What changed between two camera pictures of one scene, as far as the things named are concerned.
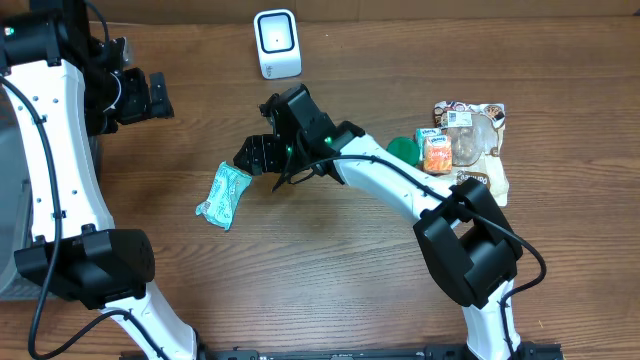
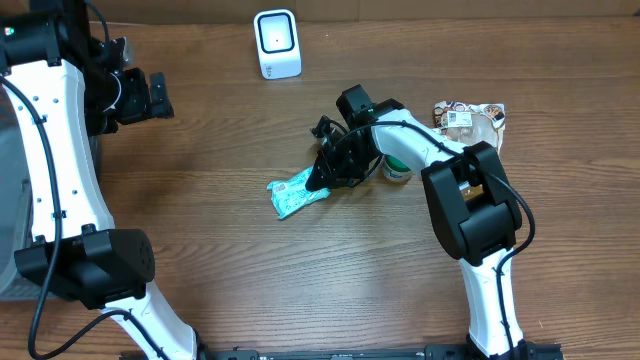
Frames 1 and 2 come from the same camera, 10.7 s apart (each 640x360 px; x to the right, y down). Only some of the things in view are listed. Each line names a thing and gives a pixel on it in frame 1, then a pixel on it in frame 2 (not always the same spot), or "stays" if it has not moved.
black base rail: [532, 352] stays
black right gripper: [268, 155] -> [328, 162]
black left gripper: [151, 95] stays
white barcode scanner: [278, 45] stays
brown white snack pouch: [476, 131] stays
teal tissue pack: [229, 184] -> [291, 194]
